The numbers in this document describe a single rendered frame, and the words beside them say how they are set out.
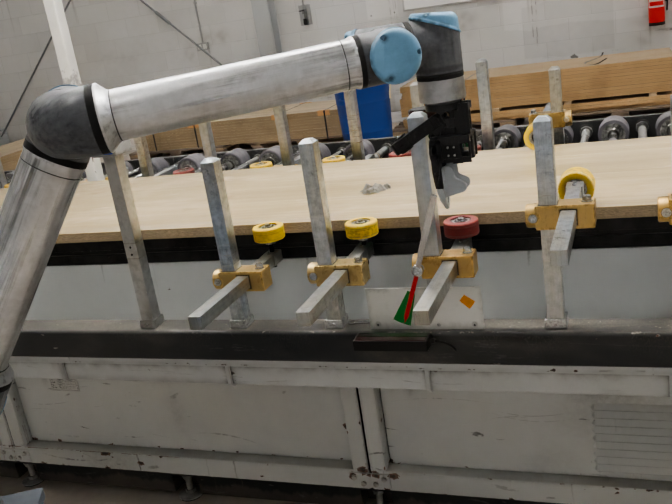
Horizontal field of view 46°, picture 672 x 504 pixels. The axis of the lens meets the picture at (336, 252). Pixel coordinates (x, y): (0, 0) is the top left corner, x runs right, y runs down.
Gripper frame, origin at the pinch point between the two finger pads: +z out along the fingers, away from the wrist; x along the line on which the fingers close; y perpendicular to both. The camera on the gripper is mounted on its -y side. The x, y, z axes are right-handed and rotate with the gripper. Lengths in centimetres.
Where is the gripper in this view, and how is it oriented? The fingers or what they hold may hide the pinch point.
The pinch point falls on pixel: (443, 202)
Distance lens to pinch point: 162.4
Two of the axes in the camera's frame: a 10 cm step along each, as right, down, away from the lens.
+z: 1.5, 9.4, 3.0
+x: 3.3, -3.3, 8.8
